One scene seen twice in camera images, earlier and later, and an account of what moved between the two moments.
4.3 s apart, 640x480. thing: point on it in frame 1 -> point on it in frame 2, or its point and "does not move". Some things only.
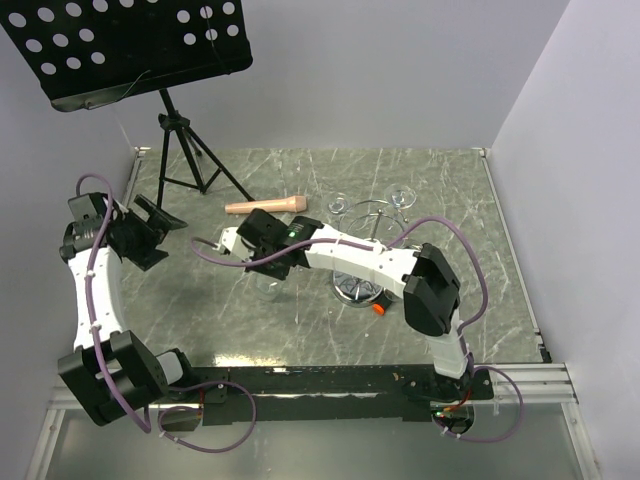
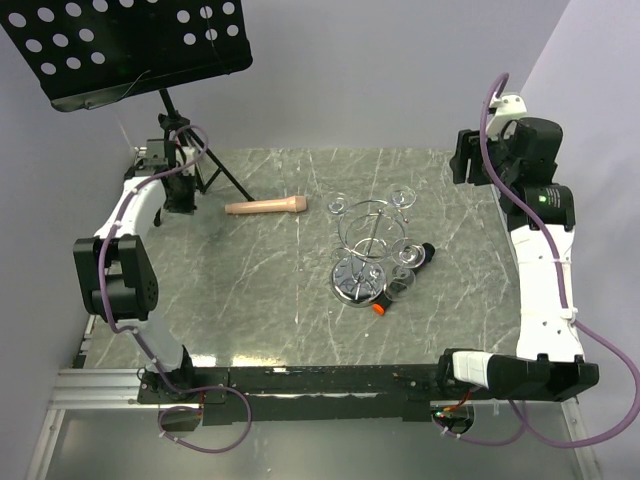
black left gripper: x=154 y=230 -> x=186 y=207
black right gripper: x=280 y=273 -> x=468 y=146
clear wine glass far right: x=400 y=195 does not move
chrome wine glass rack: x=379 y=218 does not move
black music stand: x=87 y=53 does not move
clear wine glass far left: x=339 y=203 does not move
